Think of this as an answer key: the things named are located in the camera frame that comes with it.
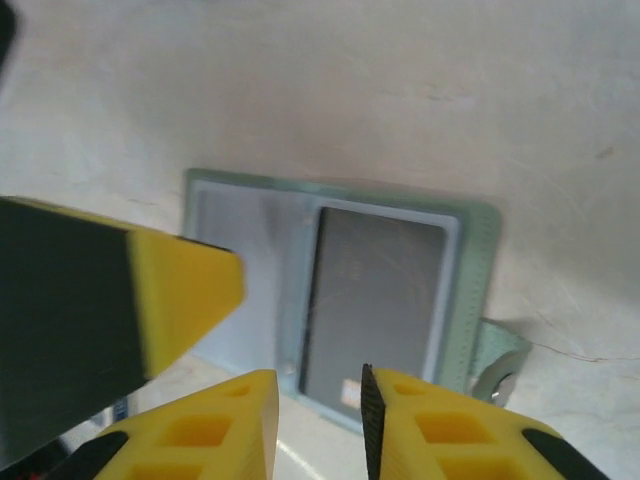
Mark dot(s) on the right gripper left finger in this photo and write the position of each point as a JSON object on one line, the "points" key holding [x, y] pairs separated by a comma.
{"points": [[200, 430]]}

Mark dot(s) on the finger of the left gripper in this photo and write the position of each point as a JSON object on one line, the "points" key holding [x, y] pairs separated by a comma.
{"points": [[75, 300]]}

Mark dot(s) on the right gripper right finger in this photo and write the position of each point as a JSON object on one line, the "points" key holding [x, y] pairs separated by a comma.
{"points": [[450, 435]]}

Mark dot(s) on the dark credit card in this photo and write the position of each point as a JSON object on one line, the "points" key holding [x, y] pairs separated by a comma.
{"points": [[375, 300]]}

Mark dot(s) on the green card holder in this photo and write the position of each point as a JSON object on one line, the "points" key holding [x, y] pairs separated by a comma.
{"points": [[470, 280]]}

